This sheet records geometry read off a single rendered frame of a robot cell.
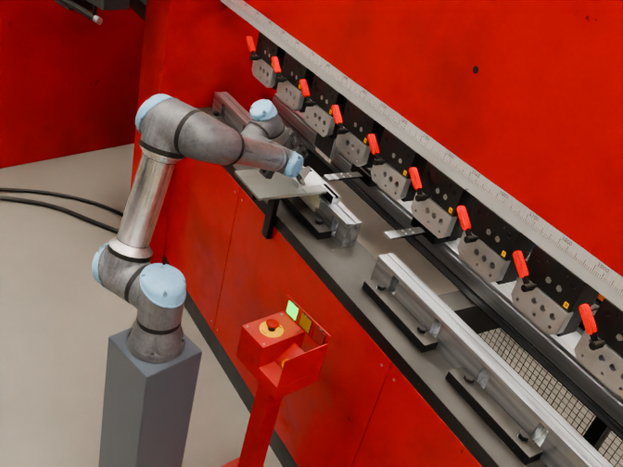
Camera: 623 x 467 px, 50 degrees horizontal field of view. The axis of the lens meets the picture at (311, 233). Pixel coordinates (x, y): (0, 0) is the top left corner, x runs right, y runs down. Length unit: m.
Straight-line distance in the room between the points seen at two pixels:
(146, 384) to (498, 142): 1.06
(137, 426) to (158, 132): 0.80
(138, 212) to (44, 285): 1.61
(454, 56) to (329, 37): 0.55
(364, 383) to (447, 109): 0.83
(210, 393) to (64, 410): 0.56
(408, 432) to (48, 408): 1.41
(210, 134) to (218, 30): 1.35
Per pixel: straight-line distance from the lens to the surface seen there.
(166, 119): 1.65
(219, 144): 1.62
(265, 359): 1.96
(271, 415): 2.15
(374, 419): 2.06
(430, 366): 1.89
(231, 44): 2.97
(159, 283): 1.71
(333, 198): 2.26
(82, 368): 2.90
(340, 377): 2.15
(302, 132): 2.84
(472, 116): 1.73
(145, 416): 1.91
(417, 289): 1.98
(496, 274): 1.72
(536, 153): 1.61
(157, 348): 1.80
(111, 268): 1.79
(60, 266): 3.42
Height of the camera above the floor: 2.06
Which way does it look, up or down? 31 degrees down
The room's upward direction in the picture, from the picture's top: 15 degrees clockwise
